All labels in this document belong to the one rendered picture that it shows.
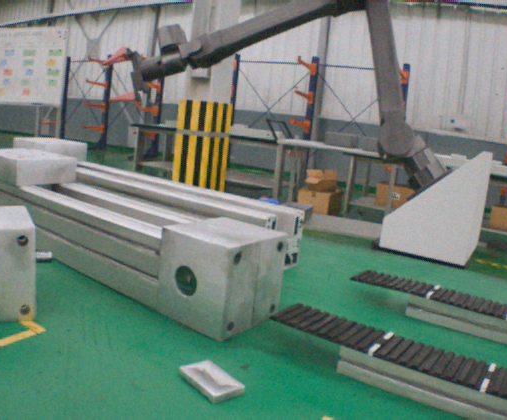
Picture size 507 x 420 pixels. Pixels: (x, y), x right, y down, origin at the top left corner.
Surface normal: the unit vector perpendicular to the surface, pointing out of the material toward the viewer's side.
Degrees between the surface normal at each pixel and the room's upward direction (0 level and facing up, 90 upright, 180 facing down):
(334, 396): 0
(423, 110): 90
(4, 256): 90
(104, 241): 90
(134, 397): 0
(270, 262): 90
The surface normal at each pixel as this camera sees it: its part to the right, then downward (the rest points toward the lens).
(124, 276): -0.59, 0.09
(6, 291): 0.53, 0.22
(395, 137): -0.23, -0.11
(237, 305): 0.80, 0.20
